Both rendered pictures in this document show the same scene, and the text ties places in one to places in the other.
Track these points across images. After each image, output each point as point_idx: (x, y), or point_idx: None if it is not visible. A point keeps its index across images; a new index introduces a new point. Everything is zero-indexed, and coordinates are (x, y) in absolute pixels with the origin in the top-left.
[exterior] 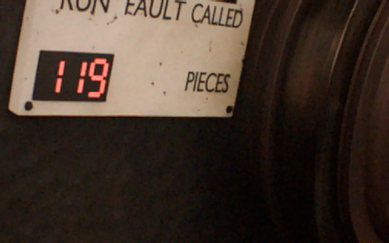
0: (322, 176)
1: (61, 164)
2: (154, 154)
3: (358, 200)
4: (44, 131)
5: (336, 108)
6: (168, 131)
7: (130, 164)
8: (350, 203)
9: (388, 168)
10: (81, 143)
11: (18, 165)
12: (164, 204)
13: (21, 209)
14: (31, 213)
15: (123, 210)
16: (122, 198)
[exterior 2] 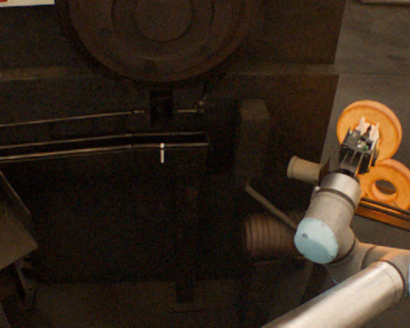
0: (69, 33)
1: (5, 23)
2: (47, 17)
3: (91, 45)
4: None
5: (64, 5)
6: (51, 8)
7: (36, 22)
8: (85, 46)
9: (94, 33)
10: (11, 15)
11: None
12: (59, 37)
13: None
14: None
15: (39, 39)
16: (37, 34)
